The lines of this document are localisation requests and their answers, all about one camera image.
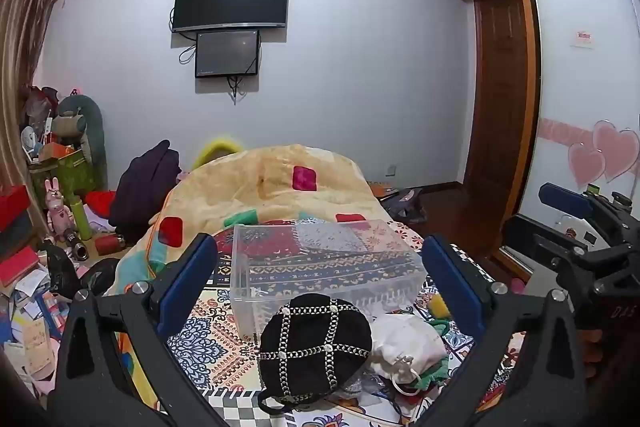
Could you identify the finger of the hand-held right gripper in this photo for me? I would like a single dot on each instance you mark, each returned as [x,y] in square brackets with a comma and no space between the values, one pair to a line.
[522,237]
[565,202]

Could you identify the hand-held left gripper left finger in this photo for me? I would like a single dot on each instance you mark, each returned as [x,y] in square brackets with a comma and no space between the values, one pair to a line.
[192,278]

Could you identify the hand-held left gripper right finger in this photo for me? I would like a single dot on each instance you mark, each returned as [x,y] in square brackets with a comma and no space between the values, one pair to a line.
[452,279]

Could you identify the clear plastic storage box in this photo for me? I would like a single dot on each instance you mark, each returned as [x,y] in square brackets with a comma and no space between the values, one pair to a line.
[325,267]

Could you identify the person's right hand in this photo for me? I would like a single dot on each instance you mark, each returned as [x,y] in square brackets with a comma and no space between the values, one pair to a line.
[592,349]

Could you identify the yellow fuzzy toy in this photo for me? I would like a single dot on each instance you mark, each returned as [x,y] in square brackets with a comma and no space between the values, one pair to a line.
[439,306]

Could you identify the pink heart stickers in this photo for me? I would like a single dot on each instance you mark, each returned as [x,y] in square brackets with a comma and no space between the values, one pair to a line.
[607,152]

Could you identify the white cloth pouch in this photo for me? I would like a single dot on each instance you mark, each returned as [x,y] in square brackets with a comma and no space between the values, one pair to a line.
[407,344]

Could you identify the purple bag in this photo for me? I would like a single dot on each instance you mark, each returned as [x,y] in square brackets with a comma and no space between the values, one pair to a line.
[405,204]

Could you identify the red thermos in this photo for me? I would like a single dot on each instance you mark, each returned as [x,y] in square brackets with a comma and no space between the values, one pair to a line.
[109,244]

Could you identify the green cloth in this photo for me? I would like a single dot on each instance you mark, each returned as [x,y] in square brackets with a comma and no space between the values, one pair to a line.
[435,374]

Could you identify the black jacket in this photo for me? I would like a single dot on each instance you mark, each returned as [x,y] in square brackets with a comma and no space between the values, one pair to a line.
[145,184]

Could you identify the red cloth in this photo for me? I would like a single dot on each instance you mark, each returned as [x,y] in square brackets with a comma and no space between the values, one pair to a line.
[102,202]

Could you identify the yellow patchwork quilt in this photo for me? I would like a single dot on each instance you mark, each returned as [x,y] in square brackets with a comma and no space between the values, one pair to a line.
[270,187]

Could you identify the white sliding wardrobe door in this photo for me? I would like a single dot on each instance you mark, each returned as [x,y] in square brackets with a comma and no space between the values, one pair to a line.
[575,82]

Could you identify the black flashlight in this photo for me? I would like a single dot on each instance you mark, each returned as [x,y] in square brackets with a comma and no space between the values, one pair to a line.
[75,244]

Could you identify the brown wooden door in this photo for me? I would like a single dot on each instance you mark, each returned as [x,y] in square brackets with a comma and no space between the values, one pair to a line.
[497,97]

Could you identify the green bottle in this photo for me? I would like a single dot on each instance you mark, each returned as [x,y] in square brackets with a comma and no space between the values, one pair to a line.
[81,219]

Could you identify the yellow plush toy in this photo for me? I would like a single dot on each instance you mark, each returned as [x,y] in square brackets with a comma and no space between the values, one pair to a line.
[212,152]

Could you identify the pink rabbit toy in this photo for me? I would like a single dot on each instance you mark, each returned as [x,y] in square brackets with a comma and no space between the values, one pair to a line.
[57,207]

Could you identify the green cardboard box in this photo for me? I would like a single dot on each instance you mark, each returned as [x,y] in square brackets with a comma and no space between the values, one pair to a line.
[67,174]

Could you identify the red and white sticker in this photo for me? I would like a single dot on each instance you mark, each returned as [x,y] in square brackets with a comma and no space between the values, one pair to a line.
[583,38]

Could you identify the pile of papers and books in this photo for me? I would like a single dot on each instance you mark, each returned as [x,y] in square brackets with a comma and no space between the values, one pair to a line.
[30,322]

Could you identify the red box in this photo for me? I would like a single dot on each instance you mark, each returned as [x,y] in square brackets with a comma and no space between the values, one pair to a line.
[12,207]

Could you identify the small white fan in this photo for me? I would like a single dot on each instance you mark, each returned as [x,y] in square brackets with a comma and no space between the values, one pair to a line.
[30,141]

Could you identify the beige curtain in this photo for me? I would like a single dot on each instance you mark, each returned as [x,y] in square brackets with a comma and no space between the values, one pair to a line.
[25,32]

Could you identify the wall socket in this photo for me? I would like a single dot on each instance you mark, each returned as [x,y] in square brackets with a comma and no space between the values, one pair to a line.
[391,170]

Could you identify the small wall monitor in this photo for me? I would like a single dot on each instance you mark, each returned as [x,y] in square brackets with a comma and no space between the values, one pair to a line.
[227,53]

